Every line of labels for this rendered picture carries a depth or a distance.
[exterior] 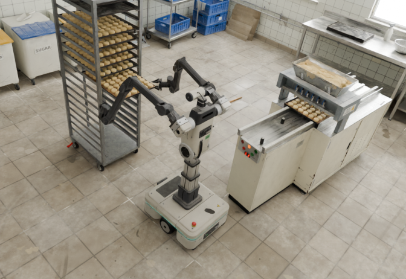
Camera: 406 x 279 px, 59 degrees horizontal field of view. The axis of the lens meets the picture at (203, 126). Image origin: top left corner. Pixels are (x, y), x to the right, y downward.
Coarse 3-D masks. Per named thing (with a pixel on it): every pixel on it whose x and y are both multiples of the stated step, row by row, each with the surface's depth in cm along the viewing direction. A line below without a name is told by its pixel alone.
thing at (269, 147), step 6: (372, 90) 407; (360, 96) 392; (366, 96) 404; (306, 126) 333; (312, 126) 344; (294, 132) 323; (300, 132) 332; (282, 138) 314; (288, 138) 320; (270, 144) 305; (276, 144) 310; (264, 150) 301
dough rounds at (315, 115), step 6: (294, 102) 361; (300, 102) 362; (306, 102) 364; (294, 108) 354; (300, 108) 353; (306, 108) 357; (312, 108) 356; (306, 114) 347; (312, 114) 347; (318, 114) 350; (324, 114) 350; (318, 120) 340
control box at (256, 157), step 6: (240, 138) 319; (240, 144) 321; (246, 144) 315; (252, 144) 312; (240, 150) 324; (246, 150) 318; (252, 150) 312; (258, 150) 306; (252, 156) 315; (258, 156) 309; (258, 162) 314
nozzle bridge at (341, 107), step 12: (288, 72) 354; (288, 84) 361; (300, 84) 339; (300, 96) 348; (324, 96) 325; (348, 96) 330; (324, 108) 334; (336, 108) 328; (348, 108) 322; (336, 120) 323; (336, 132) 339
